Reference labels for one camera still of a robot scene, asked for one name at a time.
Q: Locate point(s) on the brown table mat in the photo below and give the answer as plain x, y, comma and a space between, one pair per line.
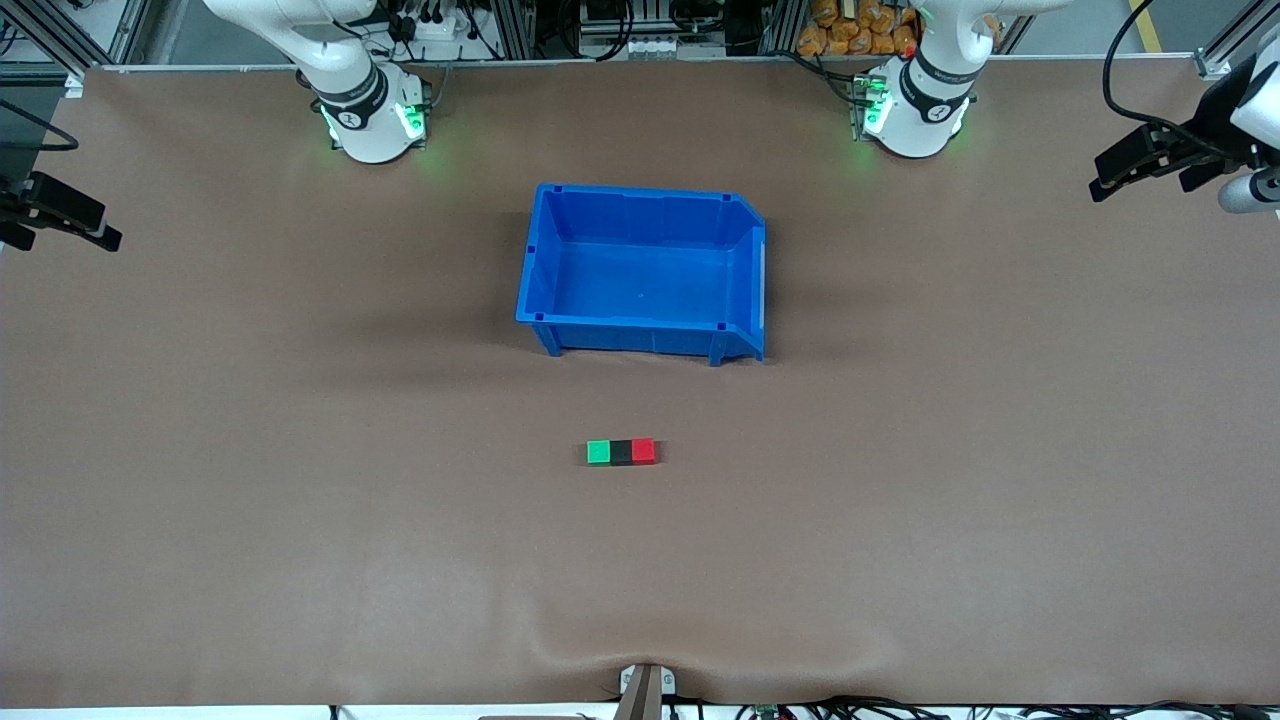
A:
400, 560

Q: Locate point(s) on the white terminal strip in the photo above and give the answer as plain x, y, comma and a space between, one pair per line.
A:
670, 46

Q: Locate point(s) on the green cube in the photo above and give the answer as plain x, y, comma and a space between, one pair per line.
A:
599, 453

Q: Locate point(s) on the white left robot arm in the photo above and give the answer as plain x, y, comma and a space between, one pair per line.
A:
920, 115

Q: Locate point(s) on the white power strip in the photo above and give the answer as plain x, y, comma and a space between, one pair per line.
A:
440, 32

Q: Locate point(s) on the blue plastic storage bin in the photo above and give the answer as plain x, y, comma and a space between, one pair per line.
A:
640, 270

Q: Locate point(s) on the black electronics box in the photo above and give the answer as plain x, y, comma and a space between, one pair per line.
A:
608, 12

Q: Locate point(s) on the red cube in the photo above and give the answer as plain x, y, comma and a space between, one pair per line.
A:
644, 451

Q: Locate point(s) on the aluminium frame strut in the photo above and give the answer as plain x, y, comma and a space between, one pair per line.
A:
515, 25
50, 35
1235, 40
130, 30
780, 25

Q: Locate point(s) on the black cube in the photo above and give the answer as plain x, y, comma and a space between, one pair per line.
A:
622, 453

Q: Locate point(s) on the pile of orange objects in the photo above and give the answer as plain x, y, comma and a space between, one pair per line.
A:
850, 30

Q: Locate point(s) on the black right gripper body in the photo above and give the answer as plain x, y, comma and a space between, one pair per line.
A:
22, 197

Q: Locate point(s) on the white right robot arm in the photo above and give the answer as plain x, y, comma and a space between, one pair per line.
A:
365, 120

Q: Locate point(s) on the grey metal table bracket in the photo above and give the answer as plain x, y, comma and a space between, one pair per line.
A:
646, 685

